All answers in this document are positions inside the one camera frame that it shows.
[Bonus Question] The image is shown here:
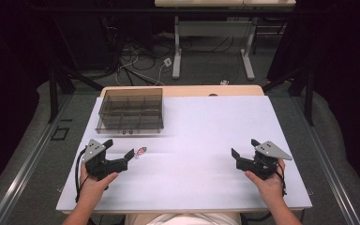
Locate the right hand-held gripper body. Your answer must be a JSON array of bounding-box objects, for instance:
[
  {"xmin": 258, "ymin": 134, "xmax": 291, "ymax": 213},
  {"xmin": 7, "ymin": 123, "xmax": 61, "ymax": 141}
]
[{"xmin": 235, "ymin": 141, "xmax": 293, "ymax": 181}]

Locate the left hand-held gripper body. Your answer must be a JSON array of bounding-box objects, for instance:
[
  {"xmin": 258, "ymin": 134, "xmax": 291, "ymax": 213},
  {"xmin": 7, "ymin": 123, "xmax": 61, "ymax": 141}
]
[{"xmin": 81, "ymin": 139, "xmax": 129, "ymax": 182}]

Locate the clear brown compartment box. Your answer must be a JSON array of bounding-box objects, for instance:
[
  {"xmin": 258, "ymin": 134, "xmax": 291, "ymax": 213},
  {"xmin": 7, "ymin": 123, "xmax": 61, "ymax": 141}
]
[{"xmin": 95, "ymin": 87, "xmax": 165, "ymax": 136}]

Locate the person's right hand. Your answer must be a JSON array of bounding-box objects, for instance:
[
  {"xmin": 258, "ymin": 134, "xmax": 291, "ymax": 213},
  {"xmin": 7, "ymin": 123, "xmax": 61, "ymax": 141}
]
[{"xmin": 244, "ymin": 157, "xmax": 287, "ymax": 204}]

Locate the person's left hand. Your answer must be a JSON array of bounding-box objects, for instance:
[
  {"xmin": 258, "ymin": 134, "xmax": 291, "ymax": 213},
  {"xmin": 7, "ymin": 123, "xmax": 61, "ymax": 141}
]
[{"xmin": 79, "ymin": 162, "xmax": 120, "ymax": 204}]

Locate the black metal stand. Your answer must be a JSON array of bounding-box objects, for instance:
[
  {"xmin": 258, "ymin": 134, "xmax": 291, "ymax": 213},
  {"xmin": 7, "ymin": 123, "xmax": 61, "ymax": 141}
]
[
  {"xmin": 262, "ymin": 60, "xmax": 315, "ymax": 127},
  {"xmin": 47, "ymin": 59, "xmax": 105, "ymax": 125}
]

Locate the person's light clothing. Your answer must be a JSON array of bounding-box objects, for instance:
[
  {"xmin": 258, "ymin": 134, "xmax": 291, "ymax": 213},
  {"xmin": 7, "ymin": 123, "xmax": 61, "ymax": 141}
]
[{"xmin": 125, "ymin": 212, "xmax": 244, "ymax": 225}]

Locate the white desk with metal legs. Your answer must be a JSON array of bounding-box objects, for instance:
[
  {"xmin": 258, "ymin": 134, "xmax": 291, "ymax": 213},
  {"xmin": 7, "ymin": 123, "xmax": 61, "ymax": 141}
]
[{"xmin": 154, "ymin": 0, "xmax": 297, "ymax": 81}]

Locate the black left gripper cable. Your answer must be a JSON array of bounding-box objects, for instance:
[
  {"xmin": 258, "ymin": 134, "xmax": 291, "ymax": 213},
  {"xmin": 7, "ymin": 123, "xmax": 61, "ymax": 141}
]
[{"xmin": 74, "ymin": 147, "xmax": 92, "ymax": 203}]

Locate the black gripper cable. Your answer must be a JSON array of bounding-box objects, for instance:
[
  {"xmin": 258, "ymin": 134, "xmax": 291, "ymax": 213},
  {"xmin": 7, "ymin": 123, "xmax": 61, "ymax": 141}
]
[
  {"xmin": 275, "ymin": 161, "xmax": 288, "ymax": 197},
  {"xmin": 74, "ymin": 147, "xmax": 92, "ymax": 203}
]

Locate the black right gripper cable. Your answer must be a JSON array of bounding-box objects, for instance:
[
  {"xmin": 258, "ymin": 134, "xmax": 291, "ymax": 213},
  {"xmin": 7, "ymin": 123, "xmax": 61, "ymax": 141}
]
[{"xmin": 275, "ymin": 161, "xmax": 288, "ymax": 197}]

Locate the aluminium floor rail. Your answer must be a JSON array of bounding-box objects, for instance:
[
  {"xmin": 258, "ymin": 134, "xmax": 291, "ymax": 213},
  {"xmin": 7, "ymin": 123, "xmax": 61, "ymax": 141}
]
[
  {"xmin": 0, "ymin": 93, "xmax": 73, "ymax": 225},
  {"xmin": 289, "ymin": 95, "xmax": 360, "ymax": 225}
]

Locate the white floor cable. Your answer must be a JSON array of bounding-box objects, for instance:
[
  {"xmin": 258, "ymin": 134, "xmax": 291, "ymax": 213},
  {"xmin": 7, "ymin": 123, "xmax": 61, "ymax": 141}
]
[{"xmin": 115, "ymin": 54, "xmax": 170, "ymax": 87}]

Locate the black floor cable bundle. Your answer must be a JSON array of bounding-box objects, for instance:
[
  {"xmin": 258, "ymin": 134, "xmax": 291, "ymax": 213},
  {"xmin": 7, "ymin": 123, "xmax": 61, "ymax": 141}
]
[{"xmin": 104, "ymin": 15, "xmax": 176, "ymax": 87}]

